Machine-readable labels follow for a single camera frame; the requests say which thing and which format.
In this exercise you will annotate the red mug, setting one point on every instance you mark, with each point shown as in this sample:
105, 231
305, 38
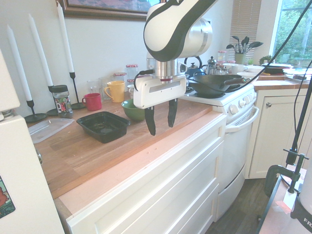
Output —
93, 102

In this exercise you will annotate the plate with dark cake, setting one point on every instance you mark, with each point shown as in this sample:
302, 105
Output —
299, 77

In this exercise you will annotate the green metal clamp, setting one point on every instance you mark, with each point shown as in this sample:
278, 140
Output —
270, 175

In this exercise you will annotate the colourful fridge magnet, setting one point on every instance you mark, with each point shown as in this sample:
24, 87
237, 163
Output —
6, 197

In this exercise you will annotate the robot mounting table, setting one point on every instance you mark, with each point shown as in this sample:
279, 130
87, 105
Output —
273, 219

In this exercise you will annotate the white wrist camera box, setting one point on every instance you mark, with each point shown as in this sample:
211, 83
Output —
182, 67

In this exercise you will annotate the clear glass mug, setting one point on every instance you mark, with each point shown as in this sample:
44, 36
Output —
92, 86
103, 87

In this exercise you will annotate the spice jar with black cap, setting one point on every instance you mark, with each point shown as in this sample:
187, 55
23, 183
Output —
62, 102

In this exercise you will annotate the white kitchen stove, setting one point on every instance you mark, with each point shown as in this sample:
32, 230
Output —
234, 146

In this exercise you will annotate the clear plastic lid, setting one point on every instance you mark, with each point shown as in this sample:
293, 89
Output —
48, 126

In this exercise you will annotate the window with white frame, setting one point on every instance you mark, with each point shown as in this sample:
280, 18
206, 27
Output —
297, 48

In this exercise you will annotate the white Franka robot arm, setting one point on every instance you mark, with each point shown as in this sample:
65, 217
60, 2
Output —
165, 29

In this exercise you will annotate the framed painting brown frame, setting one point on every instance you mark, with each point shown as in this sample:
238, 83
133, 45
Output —
102, 13

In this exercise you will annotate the white taper candle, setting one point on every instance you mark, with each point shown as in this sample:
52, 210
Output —
19, 63
65, 39
40, 48

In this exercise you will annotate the black wok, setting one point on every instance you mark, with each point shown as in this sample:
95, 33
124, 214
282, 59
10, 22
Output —
209, 85

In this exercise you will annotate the wooden window blind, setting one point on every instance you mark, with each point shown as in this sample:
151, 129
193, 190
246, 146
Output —
245, 19

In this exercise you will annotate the white mug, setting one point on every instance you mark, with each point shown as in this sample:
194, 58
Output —
130, 92
237, 69

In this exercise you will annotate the white ceramic bowl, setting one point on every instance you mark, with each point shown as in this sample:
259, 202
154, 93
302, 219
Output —
243, 74
256, 69
228, 65

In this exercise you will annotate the glass French press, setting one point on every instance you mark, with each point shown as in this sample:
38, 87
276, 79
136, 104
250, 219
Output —
212, 65

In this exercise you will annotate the black stand pole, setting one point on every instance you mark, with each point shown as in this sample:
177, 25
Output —
296, 141

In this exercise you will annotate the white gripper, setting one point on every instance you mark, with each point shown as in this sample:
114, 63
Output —
156, 93

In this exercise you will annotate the black plastic food tray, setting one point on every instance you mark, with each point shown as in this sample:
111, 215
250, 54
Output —
102, 126

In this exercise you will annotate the small potted green plant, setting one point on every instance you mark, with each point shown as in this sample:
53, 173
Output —
265, 59

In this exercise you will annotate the white drawer cabinet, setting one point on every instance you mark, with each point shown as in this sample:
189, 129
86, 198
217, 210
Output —
158, 190

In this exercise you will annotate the green utensil crock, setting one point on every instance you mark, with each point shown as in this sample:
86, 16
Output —
240, 59

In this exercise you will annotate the glass jar red checked lid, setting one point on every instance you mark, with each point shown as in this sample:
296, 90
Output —
221, 57
131, 70
119, 76

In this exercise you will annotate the white door cabinet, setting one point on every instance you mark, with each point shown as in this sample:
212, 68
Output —
273, 134

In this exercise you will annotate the green ceramic bowl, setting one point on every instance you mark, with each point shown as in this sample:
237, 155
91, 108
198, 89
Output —
132, 114

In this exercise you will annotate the black plastic cooking utensil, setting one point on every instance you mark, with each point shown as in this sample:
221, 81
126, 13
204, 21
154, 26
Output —
230, 46
235, 39
245, 41
254, 44

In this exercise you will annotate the blue kettle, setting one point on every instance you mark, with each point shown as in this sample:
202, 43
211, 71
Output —
196, 70

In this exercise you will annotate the yellow mug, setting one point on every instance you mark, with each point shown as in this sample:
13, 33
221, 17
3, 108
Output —
115, 91

